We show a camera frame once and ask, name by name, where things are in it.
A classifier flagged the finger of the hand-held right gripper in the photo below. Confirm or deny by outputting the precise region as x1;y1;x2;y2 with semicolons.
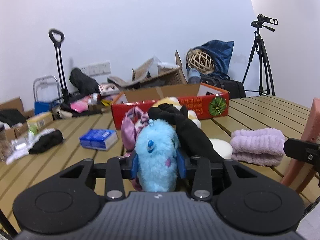
284;138;320;172

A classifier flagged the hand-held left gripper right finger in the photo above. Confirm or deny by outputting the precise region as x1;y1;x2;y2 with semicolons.
176;150;263;201

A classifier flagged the dark blue velvet bag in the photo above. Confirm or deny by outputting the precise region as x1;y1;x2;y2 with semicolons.
194;40;235;80

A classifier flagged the black tripod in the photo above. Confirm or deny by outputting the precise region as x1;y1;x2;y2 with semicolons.
241;29;276;97

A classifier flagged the beige folding wagon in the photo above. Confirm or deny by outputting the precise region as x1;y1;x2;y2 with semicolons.
51;102;113;119

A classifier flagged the white printed leaflet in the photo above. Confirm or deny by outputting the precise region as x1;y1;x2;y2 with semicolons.
5;129;58;165

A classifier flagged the cream plush toy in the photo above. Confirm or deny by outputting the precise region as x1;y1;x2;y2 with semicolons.
152;97;202;128

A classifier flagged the pink satin scrunchie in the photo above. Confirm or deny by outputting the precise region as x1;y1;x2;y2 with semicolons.
121;106;150;190

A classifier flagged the silver folding cart frame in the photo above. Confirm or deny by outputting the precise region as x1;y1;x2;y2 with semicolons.
33;75;59;103

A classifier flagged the pink packet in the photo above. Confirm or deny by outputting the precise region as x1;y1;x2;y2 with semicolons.
70;99;90;113

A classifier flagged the olive slatted folding table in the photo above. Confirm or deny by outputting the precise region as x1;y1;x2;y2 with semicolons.
0;95;320;233

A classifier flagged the clear jar with black lid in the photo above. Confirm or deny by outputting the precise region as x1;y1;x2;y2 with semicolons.
0;122;12;162

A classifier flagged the red cardboard box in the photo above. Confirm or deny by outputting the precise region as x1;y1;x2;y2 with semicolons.
111;83;230;130

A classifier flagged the pink sponge block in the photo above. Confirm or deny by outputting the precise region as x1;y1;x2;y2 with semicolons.
280;97;320;194

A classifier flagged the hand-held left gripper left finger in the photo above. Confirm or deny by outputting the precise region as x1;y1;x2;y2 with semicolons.
59;152;139;201

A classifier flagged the woven rattan ball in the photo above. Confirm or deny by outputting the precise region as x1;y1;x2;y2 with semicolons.
186;49;215;74

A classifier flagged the blue tissue pack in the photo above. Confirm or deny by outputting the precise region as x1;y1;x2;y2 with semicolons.
79;129;118;151

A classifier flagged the white flat box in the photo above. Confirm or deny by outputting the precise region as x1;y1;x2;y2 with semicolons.
157;61;180;69

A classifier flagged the black knit cloth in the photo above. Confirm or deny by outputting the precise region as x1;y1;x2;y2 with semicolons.
29;129;64;155

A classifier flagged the large open cardboard box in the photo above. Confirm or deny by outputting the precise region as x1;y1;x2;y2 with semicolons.
0;97;34;140

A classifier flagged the white makeup sponge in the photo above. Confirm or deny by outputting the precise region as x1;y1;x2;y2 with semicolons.
209;138;233;159

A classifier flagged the beige fleece cloth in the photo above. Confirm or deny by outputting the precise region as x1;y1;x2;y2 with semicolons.
107;57;155;88

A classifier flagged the black fabric bag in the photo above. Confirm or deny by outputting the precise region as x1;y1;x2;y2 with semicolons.
69;68;100;97

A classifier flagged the open brown cardboard box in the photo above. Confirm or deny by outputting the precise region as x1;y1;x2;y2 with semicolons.
132;50;188;89

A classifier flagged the white box with dark picture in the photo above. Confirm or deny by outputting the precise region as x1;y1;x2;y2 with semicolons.
98;83;120;96

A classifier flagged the grey blue water bottle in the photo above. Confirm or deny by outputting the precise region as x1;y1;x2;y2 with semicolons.
187;68;201;84

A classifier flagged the black clothing pile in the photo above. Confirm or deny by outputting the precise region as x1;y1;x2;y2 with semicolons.
0;109;28;127

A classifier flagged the blue plush toy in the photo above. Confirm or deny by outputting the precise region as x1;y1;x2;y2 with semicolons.
134;120;181;193

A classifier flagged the lavender fluffy towel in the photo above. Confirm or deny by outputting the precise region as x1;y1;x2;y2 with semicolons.
230;128;285;167

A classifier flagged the white wall socket strip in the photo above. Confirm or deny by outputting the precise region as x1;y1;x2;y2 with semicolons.
79;60;111;76

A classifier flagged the black wagon handle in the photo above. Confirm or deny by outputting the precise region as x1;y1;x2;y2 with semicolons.
49;29;70;103

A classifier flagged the yellow carton box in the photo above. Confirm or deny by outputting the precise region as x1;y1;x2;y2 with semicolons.
26;112;54;133

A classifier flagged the long black sock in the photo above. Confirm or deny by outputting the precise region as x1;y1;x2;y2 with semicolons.
149;104;224;165

